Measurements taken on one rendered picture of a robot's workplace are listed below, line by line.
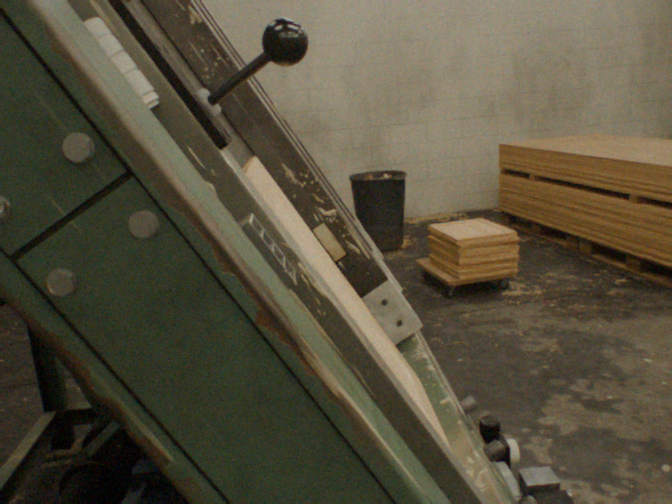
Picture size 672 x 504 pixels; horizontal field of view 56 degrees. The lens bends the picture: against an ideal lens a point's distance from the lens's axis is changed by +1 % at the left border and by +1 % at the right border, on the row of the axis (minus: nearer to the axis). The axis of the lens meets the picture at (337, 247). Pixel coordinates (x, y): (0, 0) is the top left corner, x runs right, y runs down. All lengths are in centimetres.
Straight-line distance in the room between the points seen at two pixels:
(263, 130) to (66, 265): 86
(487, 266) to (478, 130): 284
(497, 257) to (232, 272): 394
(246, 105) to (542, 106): 614
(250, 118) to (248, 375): 87
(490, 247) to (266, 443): 387
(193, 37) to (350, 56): 518
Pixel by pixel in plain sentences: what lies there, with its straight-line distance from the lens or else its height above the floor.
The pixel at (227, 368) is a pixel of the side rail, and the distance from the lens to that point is 35.
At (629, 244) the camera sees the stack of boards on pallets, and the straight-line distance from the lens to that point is 478.
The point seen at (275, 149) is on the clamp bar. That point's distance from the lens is 118.
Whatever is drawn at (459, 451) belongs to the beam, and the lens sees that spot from 94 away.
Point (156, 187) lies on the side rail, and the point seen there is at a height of 136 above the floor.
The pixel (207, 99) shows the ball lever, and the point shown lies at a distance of 58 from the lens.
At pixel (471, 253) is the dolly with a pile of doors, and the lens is 414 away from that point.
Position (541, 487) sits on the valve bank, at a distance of 113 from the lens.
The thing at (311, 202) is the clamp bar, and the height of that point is 119.
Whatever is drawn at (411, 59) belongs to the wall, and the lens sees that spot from 653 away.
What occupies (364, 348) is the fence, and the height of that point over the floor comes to 116.
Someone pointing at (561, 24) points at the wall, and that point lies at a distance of 730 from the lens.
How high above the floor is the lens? 140
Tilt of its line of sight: 14 degrees down
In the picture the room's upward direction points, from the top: 4 degrees counter-clockwise
